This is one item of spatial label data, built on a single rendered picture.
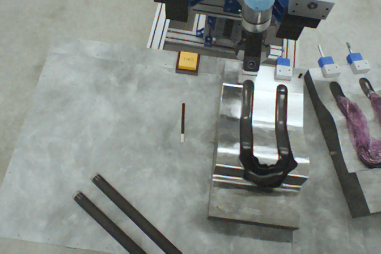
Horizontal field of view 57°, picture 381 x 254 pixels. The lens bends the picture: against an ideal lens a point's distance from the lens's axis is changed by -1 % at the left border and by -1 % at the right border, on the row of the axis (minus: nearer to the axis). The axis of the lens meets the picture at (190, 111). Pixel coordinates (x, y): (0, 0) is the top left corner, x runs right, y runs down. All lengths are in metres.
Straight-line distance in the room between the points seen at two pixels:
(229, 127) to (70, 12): 1.71
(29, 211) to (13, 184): 0.10
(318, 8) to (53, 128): 0.97
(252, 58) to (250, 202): 0.41
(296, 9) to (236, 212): 0.72
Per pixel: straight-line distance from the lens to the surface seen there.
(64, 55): 1.36
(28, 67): 2.38
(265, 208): 1.07
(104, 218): 1.07
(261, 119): 1.12
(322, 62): 1.31
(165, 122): 1.18
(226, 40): 1.90
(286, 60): 1.23
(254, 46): 0.99
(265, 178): 1.08
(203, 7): 1.54
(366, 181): 1.14
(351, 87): 1.32
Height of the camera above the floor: 1.89
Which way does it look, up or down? 65 degrees down
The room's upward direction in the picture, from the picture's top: 6 degrees clockwise
